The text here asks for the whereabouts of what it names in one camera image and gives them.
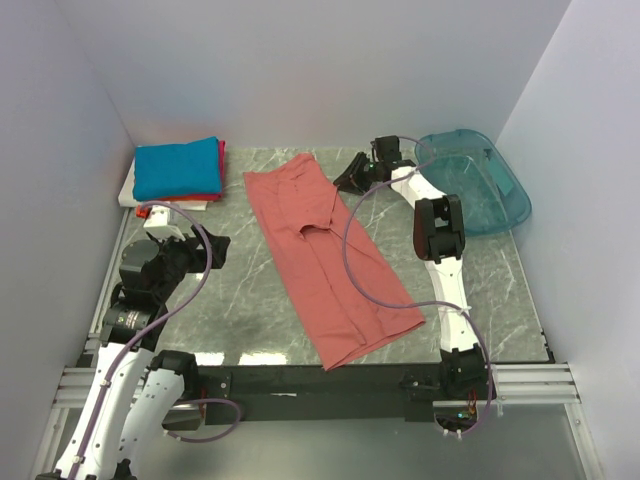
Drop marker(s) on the folded magenta t shirt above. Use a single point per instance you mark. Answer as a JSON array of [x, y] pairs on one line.
[[221, 169]]

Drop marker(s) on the white board under stack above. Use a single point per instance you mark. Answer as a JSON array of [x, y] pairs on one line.
[[127, 200]]

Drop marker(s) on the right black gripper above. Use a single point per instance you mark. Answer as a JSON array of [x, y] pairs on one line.
[[351, 175]]

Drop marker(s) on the folded orange t shirt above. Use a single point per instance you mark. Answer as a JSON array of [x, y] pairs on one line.
[[185, 199]]

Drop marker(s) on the teal plastic bin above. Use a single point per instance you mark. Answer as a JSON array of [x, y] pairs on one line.
[[467, 164]]

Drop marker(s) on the aluminium frame rail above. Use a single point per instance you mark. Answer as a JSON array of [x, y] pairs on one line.
[[515, 383]]

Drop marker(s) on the salmon pink t shirt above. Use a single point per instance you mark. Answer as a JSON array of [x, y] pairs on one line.
[[302, 218]]

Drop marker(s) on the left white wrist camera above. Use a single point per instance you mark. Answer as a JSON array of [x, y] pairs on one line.
[[159, 222]]

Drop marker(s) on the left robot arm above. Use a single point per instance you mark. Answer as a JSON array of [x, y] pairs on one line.
[[135, 385]]

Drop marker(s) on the folded blue t shirt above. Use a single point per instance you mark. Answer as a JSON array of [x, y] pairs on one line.
[[182, 169]]

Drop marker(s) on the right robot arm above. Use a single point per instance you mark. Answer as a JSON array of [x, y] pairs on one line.
[[438, 240]]

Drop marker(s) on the black base beam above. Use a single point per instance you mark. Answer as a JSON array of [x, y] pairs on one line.
[[365, 391]]

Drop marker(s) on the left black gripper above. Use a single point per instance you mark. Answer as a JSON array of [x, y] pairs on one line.
[[190, 245]]

